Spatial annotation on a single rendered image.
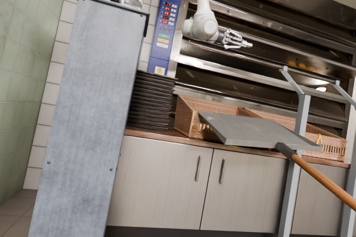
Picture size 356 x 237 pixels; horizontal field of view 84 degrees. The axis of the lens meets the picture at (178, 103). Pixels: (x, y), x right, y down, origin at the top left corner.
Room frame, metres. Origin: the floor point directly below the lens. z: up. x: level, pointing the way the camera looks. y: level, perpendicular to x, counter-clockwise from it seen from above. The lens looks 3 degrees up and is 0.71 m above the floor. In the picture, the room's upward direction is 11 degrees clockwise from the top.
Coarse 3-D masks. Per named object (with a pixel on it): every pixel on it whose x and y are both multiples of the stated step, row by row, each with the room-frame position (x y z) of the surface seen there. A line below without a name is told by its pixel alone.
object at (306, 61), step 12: (240, 48) 1.72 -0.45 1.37; (252, 48) 1.69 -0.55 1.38; (264, 48) 1.67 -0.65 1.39; (276, 48) 1.65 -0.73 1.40; (288, 48) 1.65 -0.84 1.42; (276, 60) 1.84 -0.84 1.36; (288, 60) 1.81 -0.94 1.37; (300, 60) 1.78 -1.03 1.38; (312, 60) 1.76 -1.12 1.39; (324, 60) 1.74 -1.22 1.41; (324, 72) 1.94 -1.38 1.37; (336, 72) 1.91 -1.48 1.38; (348, 72) 1.88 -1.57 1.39
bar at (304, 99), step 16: (208, 48) 1.25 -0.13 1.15; (272, 64) 1.36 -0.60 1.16; (288, 80) 1.32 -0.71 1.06; (336, 80) 1.48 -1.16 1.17; (304, 96) 1.17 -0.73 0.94; (304, 112) 1.16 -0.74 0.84; (304, 128) 1.17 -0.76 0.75; (352, 160) 1.30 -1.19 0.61; (288, 176) 1.19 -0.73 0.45; (352, 176) 1.29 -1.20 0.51; (288, 192) 1.17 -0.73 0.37; (352, 192) 1.27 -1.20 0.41; (288, 208) 1.16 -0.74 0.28; (288, 224) 1.16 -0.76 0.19; (352, 224) 1.28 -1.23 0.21
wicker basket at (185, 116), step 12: (180, 96) 1.49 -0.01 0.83; (180, 108) 1.42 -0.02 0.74; (192, 108) 1.57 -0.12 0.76; (204, 108) 1.61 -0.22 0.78; (216, 108) 1.63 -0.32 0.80; (228, 108) 1.66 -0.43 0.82; (240, 108) 1.65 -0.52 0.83; (180, 120) 1.36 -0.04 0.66; (192, 120) 1.12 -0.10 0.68; (192, 132) 1.13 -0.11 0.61; (204, 132) 1.14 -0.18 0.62
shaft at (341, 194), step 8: (296, 160) 0.79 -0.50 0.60; (304, 160) 0.78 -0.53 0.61; (304, 168) 0.76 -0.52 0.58; (312, 168) 0.73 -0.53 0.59; (312, 176) 0.73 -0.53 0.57; (320, 176) 0.70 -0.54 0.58; (328, 184) 0.67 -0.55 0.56; (336, 192) 0.64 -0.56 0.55; (344, 192) 0.63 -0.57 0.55; (344, 200) 0.62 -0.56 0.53; (352, 200) 0.60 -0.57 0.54; (352, 208) 0.60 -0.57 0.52
